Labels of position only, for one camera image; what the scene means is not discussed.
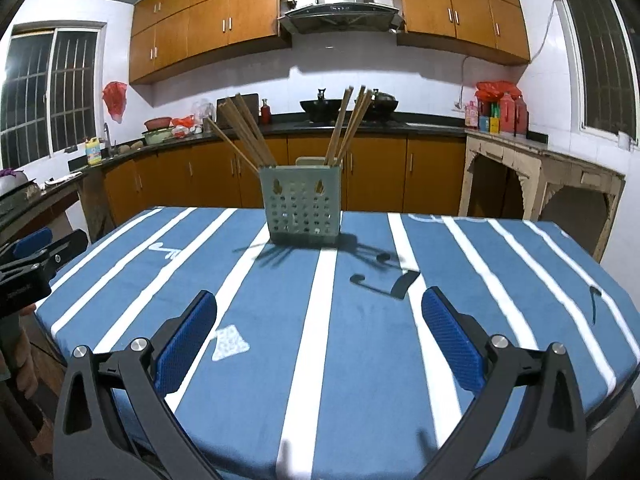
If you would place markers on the pink bottle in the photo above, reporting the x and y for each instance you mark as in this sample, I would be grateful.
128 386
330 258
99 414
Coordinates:
471 116

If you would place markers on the metal faucet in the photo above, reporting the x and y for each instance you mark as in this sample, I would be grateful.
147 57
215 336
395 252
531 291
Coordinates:
107 137

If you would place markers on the bunch of chopsticks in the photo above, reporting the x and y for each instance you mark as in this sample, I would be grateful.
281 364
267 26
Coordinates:
250 132

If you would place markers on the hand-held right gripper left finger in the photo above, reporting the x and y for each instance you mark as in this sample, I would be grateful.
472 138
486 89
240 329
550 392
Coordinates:
185 340

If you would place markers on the black kitchen countertop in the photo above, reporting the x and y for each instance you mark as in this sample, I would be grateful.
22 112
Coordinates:
285 129

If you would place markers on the green basin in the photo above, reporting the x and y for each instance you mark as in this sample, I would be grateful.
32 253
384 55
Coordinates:
157 136

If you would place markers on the orange white plastic bag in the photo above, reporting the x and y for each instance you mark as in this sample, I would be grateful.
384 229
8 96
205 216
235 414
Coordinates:
182 126

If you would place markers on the orange wall cabinets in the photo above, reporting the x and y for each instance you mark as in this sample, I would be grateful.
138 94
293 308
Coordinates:
460 10
200 25

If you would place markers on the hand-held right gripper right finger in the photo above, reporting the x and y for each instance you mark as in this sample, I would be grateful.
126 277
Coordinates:
450 340

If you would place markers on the black gas stove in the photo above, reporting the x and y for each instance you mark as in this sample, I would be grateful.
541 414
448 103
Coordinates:
390 122

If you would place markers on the black pot with lid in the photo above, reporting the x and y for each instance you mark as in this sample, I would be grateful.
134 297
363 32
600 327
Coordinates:
385 105

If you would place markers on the white cup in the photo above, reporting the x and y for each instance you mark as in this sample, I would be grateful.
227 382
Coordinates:
624 141

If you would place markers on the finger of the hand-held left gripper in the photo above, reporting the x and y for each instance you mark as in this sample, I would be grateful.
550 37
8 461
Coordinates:
32 242
62 250

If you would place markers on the beige wooden side table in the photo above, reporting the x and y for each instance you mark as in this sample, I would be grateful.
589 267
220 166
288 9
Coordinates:
550 160

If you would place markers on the hanging red plastic bag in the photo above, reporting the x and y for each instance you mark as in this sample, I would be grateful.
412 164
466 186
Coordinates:
115 100

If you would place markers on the green perforated utensil holder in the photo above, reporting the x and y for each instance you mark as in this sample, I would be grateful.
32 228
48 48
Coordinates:
300 210

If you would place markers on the person's left hand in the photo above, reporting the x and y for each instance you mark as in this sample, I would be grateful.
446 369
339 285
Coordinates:
24 355

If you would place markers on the barred window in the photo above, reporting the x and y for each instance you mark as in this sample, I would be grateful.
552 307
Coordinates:
50 95
600 50

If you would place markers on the red oil jug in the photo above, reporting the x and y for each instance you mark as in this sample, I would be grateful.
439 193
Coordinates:
506 115
521 117

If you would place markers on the orange base cabinets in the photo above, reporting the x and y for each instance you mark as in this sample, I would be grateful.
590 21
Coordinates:
200 175

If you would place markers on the clear plastic bag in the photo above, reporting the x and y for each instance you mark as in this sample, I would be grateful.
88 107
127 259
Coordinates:
204 115

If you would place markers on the small red bottle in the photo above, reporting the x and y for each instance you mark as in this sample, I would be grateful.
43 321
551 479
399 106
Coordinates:
266 112

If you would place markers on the dark wooden cutting board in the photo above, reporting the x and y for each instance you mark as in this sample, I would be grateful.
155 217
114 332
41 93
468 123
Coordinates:
250 105

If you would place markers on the blue white striped tablecloth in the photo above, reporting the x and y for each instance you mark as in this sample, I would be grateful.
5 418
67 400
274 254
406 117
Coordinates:
360 360

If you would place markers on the reddish brown basin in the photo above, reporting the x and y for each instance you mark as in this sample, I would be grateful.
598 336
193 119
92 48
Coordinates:
157 123

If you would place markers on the yellow dish soap bottle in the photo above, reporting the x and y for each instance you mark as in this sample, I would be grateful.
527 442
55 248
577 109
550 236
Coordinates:
93 152

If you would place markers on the steel range hood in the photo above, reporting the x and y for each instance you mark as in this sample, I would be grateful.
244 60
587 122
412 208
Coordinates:
340 5

